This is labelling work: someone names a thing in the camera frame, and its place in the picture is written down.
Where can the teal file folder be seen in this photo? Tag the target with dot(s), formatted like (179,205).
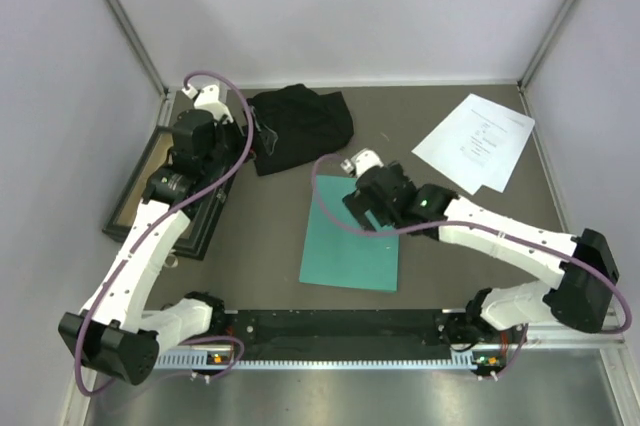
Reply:
(335,257)

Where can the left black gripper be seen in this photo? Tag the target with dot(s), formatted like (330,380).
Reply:
(234,130)

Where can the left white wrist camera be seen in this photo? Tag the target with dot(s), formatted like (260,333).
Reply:
(209,99)

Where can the white zip tie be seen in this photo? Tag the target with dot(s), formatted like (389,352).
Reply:
(171,262)

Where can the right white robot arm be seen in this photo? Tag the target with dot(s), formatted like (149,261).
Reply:
(573,275)

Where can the black glass-lid display box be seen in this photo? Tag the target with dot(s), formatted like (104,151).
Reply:
(175,175)

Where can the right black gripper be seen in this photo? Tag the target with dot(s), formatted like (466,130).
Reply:
(360,206)

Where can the grey slotted cable duct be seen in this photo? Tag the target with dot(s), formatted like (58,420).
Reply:
(203,360)

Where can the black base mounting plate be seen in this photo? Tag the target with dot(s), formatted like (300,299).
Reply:
(360,335)

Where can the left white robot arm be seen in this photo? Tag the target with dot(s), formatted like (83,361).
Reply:
(111,334)

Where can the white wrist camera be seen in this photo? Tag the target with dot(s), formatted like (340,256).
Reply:
(361,162)
(209,99)

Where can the black folded cloth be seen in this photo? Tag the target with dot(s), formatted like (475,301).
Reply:
(296,125)

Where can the white paper sheet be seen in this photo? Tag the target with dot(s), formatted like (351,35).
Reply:
(477,139)
(497,181)

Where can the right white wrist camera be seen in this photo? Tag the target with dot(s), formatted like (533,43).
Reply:
(361,162)

